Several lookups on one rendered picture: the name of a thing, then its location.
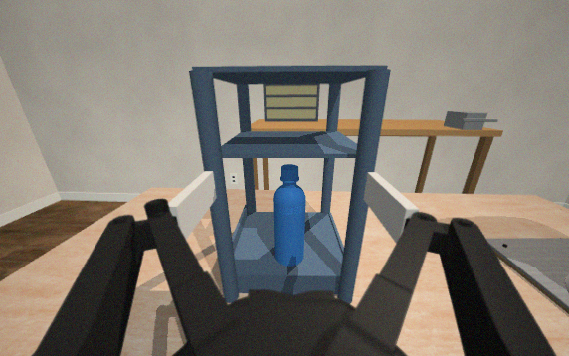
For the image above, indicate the blue-grey shelving unit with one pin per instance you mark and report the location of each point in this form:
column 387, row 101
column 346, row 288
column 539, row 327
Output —
column 247, row 259

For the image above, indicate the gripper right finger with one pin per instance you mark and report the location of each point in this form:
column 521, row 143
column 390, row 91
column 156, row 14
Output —
column 491, row 316

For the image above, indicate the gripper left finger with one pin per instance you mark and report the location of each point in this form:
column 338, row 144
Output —
column 93, row 318

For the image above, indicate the blue bottle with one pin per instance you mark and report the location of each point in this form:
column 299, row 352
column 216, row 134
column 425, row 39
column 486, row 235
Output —
column 289, row 218

